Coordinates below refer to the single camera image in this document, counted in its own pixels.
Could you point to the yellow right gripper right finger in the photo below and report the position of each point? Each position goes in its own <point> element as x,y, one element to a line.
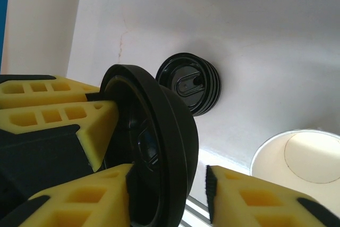
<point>265,205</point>

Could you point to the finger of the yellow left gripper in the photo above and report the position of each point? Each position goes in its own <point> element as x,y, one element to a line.
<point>40,94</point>
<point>93,126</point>

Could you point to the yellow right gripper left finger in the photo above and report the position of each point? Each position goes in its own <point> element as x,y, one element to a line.
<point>79,205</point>

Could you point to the olive paper coffee cup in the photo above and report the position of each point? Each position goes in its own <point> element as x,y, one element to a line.
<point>305,158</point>

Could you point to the black plastic coffee lid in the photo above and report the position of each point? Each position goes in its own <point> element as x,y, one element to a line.
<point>180,131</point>

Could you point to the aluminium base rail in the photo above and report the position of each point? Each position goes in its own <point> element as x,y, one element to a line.
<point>197,213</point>

